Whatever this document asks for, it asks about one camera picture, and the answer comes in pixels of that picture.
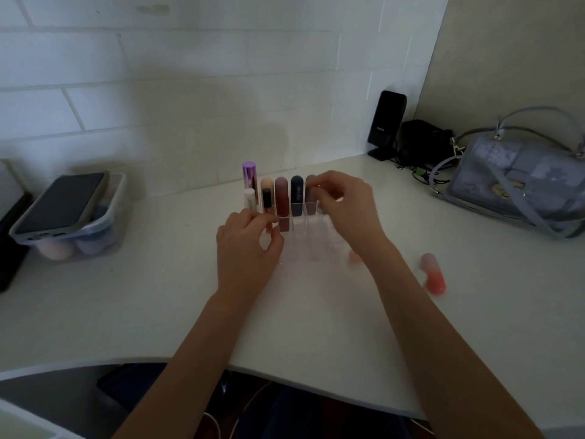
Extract white cable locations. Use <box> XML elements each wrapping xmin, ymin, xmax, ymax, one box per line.
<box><xmin>202</xmin><ymin>410</ymin><xmax>222</xmax><ymax>439</ymax></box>

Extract navy capped lip gloss tube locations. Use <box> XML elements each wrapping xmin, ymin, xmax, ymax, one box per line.
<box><xmin>291</xmin><ymin>175</ymin><xmax>305</xmax><ymax>221</ymax></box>

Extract pink makeup sponge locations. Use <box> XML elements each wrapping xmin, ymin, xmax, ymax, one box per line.
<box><xmin>36</xmin><ymin>239</ymin><xmax>76</xmax><ymax>261</ymax></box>

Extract purple makeup sponge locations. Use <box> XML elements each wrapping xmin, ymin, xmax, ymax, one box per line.
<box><xmin>77</xmin><ymin>233</ymin><xmax>116</xmax><ymax>257</ymax></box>

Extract tangled black and green cables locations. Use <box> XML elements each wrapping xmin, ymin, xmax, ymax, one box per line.
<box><xmin>395</xmin><ymin>161</ymin><xmax>441</xmax><ymax>186</ymax></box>

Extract smartphone in grey case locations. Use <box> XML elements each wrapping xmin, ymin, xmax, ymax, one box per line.
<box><xmin>15</xmin><ymin>172</ymin><xmax>110</xmax><ymax>236</ymax></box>

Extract grey blue handbag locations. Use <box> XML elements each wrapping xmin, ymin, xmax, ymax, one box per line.
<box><xmin>429</xmin><ymin>106</ymin><xmax>585</xmax><ymax>240</ymax></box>

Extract person's dark trousers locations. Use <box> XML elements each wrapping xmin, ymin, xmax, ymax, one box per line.
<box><xmin>97</xmin><ymin>362</ymin><xmax>431</xmax><ymax>439</ymax></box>

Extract dark flat object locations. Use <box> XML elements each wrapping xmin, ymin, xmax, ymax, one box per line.
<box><xmin>0</xmin><ymin>192</ymin><xmax>34</xmax><ymax>294</ymax></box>

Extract person's left forearm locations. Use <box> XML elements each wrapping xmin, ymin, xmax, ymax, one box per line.
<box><xmin>112</xmin><ymin>287</ymin><xmax>266</xmax><ymax>439</ymax></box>

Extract mauve grey lip gloss tube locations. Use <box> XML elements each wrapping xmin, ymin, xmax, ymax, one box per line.
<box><xmin>305</xmin><ymin>174</ymin><xmax>320</xmax><ymax>216</ymax></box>

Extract clear acrylic cosmetics organizer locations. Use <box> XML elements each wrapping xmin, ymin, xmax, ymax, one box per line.
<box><xmin>271</xmin><ymin>201</ymin><xmax>363</xmax><ymax>271</ymax></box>

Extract coral pink lip gloss tube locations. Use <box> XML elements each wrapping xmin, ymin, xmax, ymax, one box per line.
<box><xmin>420</xmin><ymin>252</ymin><xmax>447</xmax><ymax>296</ymax></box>

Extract black pouch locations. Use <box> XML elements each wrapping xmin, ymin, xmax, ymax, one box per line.
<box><xmin>396</xmin><ymin>119</ymin><xmax>454</xmax><ymax>168</ymax></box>

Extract person's left hand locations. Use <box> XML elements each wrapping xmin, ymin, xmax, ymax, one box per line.
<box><xmin>216</xmin><ymin>208</ymin><xmax>285</xmax><ymax>297</ymax></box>

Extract clear plastic storage container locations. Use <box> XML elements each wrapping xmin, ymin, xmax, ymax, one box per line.
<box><xmin>9</xmin><ymin>171</ymin><xmax>127</xmax><ymax>262</ymax></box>

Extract person's right forearm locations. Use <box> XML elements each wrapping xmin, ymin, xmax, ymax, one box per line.
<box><xmin>360</xmin><ymin>239</ymin><xmax>545</xmax><ymax>439</ymax></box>

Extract black speaker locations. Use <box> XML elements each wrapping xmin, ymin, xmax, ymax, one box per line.
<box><xmin>367</xmin><ymin>90</ymin><xmax>408</xmax><ymax>162</ymax></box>

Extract person's right hand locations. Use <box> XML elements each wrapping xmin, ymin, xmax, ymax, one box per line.
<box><xmin>311</xmin><ymin>171</ymin><xmax>395</xmax><ymax>259</ymax></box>

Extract brownish red lip gloss tube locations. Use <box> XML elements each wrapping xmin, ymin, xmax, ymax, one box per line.
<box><xmin>275</xmin><ymin>176</ymin><xmax>290</xmax><ymax>232</ymax></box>

